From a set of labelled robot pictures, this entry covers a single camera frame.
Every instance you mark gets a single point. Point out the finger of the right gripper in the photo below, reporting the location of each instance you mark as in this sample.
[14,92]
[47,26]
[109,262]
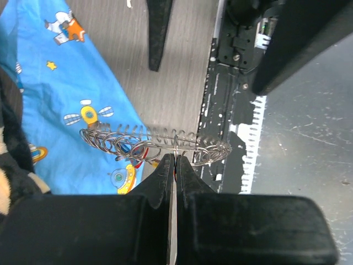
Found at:
[303,31]
[158,20]

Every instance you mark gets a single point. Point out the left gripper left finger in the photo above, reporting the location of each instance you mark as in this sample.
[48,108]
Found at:
[93,229]

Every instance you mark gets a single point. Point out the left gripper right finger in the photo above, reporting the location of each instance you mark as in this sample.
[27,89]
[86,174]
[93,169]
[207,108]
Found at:
[221,228]

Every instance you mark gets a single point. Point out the large metal keyring with rings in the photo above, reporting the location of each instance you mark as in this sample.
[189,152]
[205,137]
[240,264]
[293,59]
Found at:
[202,149]

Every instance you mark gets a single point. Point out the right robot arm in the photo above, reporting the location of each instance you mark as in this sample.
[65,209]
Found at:
[244,30]

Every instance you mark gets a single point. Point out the blue cartoon print cloth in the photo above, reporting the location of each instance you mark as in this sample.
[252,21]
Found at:
[66,87]

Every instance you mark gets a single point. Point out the black floral plush pillow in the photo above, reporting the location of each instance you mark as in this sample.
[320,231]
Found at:
[18,178]

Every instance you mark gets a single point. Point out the white slotted cable duct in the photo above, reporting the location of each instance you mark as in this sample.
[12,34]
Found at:
[250,134]

